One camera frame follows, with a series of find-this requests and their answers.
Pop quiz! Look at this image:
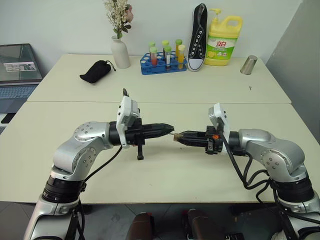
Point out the green-capped tube with red liquid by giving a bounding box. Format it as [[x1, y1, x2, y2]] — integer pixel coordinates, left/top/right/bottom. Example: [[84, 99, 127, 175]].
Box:
[[149, 41, 158, 66]]

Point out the grey laptop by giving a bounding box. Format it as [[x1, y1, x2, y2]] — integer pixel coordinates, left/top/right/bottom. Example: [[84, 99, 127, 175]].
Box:
[[0, 43, 44, 116]]

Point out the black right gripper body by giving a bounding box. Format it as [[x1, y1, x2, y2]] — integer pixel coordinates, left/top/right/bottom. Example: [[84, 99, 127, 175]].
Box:
[[204, 125, 225, 156]]

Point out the black drawstring pouch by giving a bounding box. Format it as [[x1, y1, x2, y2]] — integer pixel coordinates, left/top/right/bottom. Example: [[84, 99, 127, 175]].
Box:
[[79, 59, 117, 85]]

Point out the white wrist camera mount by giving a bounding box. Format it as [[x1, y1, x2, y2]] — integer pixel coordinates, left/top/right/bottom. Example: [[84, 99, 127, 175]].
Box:
[[116, 95, 141, 150], [207, 102, 233, 154]]

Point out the white ceramic vase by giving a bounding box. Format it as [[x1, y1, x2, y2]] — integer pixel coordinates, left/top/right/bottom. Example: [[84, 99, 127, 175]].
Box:
[[110, 35, 132, 70]]

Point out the yellow detergent pump bottle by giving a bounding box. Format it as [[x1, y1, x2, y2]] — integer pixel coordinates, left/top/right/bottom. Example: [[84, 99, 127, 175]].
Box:
[[203, 8, 244, 67]]

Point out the black smartphone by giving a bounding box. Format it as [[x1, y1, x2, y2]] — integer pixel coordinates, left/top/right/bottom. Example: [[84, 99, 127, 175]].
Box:
[[0, 112, 17, 125]]

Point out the black canvas sneaker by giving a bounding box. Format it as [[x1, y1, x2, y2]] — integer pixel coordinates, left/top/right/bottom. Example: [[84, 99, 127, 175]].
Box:
[[187, 2, 210, 73]]

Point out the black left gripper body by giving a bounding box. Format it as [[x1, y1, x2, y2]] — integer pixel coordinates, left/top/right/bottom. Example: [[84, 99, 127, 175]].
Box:
[[124, 119, 147, 161]]

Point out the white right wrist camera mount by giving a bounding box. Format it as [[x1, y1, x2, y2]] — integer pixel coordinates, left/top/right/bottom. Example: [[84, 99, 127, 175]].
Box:
[[207, 102, 233, 154]]

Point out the stainless steel cup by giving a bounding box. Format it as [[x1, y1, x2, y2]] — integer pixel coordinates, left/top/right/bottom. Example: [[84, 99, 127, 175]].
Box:
[[239, 54, 259, 76]]

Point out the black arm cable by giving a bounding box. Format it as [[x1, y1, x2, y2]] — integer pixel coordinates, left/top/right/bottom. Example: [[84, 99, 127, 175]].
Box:
[[218, 130, 279, 202], [66, 145, 124, 240]]

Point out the green-capped tube, dark liquid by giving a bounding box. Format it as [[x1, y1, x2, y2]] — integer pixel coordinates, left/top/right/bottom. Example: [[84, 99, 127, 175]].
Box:
[[161, 39, 170, 60]]

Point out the dark rounded shape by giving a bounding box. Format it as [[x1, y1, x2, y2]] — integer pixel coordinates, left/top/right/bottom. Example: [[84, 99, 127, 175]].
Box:
[[181, 208, 222, 240], [124, 211, 156, 240]]

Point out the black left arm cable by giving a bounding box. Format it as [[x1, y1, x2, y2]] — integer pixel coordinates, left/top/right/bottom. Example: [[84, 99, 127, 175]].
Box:
[[66, 145, 124, 240]]

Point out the green-capped tube with white label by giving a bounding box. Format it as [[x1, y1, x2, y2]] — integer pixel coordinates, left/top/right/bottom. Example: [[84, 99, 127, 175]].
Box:
[[163, 45, 173, 70]]

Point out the blue test tube rack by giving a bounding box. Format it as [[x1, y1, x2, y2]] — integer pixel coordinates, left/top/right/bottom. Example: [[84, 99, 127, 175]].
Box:
[[139, 51, 189, 76]]

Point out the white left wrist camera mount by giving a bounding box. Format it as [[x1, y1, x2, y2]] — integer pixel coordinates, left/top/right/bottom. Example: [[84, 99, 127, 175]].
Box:
[[116, 95, 141, 150]]

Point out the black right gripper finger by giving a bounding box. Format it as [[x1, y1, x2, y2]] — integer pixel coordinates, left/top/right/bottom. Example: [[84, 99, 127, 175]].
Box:
[[180, 129, 208, 139], [178, 137, 208, 148]]

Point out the yellow-capped tube with orange liquid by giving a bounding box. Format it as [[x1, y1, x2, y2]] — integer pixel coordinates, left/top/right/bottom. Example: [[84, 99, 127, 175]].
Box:
[[177, 44, 187, 69]]

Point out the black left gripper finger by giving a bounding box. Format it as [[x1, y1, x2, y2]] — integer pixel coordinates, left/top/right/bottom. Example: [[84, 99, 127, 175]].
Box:
[[144, 130, 171, 141], [144, 122, 175, 133]]

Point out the dried flower bouquet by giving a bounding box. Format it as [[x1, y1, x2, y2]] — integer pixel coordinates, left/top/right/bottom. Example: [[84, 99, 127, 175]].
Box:
[[102, 0, 134, 40]]

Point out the green-capped tube with orange liquid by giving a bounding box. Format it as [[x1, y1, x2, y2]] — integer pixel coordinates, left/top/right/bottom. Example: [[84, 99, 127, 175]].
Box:
[[174, 38, 183, 59]]

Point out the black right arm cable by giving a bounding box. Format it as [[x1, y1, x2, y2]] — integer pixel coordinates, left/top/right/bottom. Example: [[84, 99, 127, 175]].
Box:
[[218, 130, 279, 202]]

